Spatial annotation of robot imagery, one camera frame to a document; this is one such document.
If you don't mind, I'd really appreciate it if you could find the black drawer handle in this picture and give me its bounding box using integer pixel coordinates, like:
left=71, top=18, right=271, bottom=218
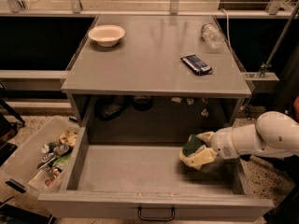
left=137, top=206, right=176, bottom=222

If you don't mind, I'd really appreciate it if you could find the clear plastic storage bin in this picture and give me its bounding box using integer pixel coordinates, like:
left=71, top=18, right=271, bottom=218
left=1, top=116, right=79, bottom=197

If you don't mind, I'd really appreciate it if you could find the grey cabinet table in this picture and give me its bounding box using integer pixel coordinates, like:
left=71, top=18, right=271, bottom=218
left=60, top=14, right=255, bottom=129

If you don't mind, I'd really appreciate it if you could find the green and yellow sponge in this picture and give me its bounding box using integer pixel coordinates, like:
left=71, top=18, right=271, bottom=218
left=179, top=134, right=206, bottom=170

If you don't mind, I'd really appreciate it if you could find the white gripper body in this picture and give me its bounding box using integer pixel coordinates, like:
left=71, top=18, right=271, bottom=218
left=210, top=127, right=239, bottom=160

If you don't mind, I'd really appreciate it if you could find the dark blue snack packet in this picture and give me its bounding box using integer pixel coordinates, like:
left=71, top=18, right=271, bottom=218
left=180, top=55, right=213, bottom=76

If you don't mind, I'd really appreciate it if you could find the grey open drawer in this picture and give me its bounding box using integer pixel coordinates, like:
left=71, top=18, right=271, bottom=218
left=39, top=128, right=273, bottom=221

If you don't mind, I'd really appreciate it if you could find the white ceramic bowl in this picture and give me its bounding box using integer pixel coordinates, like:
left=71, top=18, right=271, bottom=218
left=88, top=25, right=125, bottom=48

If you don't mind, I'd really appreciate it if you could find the green snack bag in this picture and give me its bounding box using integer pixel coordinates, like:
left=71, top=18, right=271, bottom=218
left=52, top=154, right=71, bottom=170

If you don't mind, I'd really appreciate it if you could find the black bag under table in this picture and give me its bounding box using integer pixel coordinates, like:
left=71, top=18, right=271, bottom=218
left=94, top=95, right=128, bottom=121

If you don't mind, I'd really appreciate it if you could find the black tape roll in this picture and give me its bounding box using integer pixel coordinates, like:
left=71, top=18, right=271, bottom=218
left=133, top=96, right=152, bottom=111

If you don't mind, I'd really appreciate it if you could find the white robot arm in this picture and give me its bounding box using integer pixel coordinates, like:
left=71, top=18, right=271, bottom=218
left=179, top=111, right=299, bottom=170

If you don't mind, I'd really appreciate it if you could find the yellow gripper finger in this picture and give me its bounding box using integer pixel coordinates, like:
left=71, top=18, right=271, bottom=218
left=197, top=132, right=214, bottom=144
left=185, top=147, right=218, bottom=170

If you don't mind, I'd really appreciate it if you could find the yellow crumpled packet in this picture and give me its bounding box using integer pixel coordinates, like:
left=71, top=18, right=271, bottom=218
left=59, top=131, right=78, bottom=147

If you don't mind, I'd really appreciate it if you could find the white cable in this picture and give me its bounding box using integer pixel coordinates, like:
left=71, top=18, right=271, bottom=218
left=220, top=7, right=232, bottom=49

